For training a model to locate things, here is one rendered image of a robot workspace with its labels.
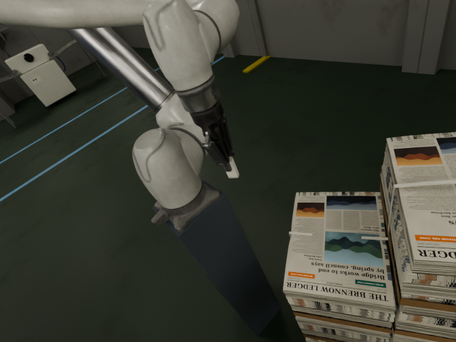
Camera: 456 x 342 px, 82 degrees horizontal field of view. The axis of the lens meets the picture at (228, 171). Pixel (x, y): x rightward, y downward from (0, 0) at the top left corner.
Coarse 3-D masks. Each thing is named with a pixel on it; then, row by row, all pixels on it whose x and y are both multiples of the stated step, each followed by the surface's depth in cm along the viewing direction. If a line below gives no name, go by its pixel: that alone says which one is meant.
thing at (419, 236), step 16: (400, 208) 60; (416, 208) 56; (432, 208) 55; (448, 208) 54; (400, 224) 60; (416, 224) 53; (432, 224) 52; (448, 224) 51; (400, 240) 59; (416, 240) 51; (432, 240) 50; (448, 240) 49; (400, 256) 59; (416, 256) 49; (432, 256) 48; (448, 256) 47; (400, 272) 59; (416, 272) 52; (432, 272) 51; (448, 272) 49; (400, 288) 59; (416, 288) 58; (432, 288) 56; (448, 288) 54; (448, 304) 58
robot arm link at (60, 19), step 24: (0, 0) 56; (24, 0) 56; (48, 0) 56; (72, 0) 57; (96, 0) 58; (120, 0) 59; (144, 0) 60; (192, 0) 56; (216, 0) 56; (24, 24) 60; (48, 24) 58; (72, 24) 59; (96, 24) 60; (120, 24) 62; (216, 24) 54
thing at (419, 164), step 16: (400, 144) 70; (416, 144) 68; (432, 144) 66; (448, 144) 65; (384, 160) 78; (400, 160) 66; (416, 160) 65; (432, 160) 63; (448, 160) 62; (384, 176) 78; (400, 176) 63; (384, 192) 78
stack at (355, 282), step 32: (320, 192) 96; (352, 192) 92; (320, 224) 87; (352, 224) 83; (384, 224) 80; (288, 256) 82; (320, 256) 79; (352, 256) 76; (384, 256) 73; (288, 288) 76; (320, 288) 72; (352, 288) 70; (384, 288) 68; (320, 320) 87; (352, 320) 79; (384, 320) 73; (416, 320) 69; (448, 320) 64
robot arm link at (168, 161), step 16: (160, 128) 76; (144, 144) 71; (160, 144) 70; (176, 144) 73; (192, 144) 79; (144, 160) 70; (160, 160) 70; (176, 160) 72; (192, 160) 78; (144, 176) 73; (160, 176) 72; (176, 176) 73; (192, 176) 78; (160, 192) 75; (176, 192) 76; (192, 192) 79
